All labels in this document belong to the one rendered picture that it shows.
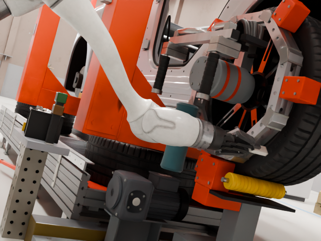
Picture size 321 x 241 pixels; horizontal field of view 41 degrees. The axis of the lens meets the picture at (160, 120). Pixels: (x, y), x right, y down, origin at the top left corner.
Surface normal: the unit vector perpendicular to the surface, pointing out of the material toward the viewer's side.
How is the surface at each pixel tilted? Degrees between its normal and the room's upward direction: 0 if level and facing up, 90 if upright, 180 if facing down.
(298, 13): 125
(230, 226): 90
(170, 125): 84
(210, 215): 90
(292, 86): 90
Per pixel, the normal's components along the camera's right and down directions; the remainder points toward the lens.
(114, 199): -0.86, -0.23
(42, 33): 0.44, 0.11
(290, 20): 0.21, 0.64
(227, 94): 0.10, 0.80
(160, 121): 0.18, -0.08
